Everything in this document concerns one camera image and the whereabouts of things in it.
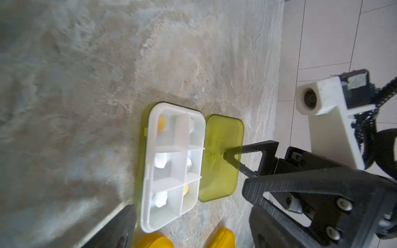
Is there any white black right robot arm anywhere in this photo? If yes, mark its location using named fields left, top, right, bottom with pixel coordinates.
left=223, top=70, right=397, bottom=179

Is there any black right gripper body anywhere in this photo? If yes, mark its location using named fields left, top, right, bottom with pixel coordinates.
left=272, top=146, right=345, bottom=215

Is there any green pillbox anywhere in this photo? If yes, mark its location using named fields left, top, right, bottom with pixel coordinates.
left=136, top=102, right=245, bottom=233

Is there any small yellow pillbox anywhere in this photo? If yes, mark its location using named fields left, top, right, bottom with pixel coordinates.
left=207, top=227, right=235, bottom=248

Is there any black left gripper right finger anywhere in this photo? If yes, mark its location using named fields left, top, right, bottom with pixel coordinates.
left=242, top=167, right=397, bottom=248

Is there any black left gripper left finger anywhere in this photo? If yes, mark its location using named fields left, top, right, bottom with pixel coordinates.
left=83, top=205, right=136, bottom=248

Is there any pink pillbox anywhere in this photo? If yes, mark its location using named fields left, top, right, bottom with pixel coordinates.
left=134, top=231, right=175, bottom=248

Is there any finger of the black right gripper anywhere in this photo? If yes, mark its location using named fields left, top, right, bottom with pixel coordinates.
left=223, top=140, right=279, bottom=178

